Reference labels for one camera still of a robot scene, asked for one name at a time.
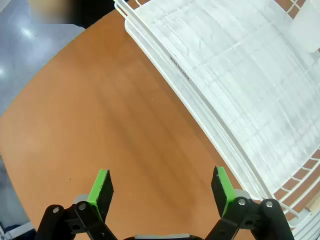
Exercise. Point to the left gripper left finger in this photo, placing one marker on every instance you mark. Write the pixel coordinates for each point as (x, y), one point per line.
(101, 195)

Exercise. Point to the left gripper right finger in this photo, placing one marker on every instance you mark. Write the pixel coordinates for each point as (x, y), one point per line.
(221, 192)

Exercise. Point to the white ribbed drain tray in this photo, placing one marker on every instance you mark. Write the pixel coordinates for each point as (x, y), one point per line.
(237, 87)

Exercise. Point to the white plastic utensil holder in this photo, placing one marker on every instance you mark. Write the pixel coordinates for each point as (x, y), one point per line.
(306, 27)

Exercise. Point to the person in black t-shirt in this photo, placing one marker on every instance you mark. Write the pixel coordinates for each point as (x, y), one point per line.
(95, 12)

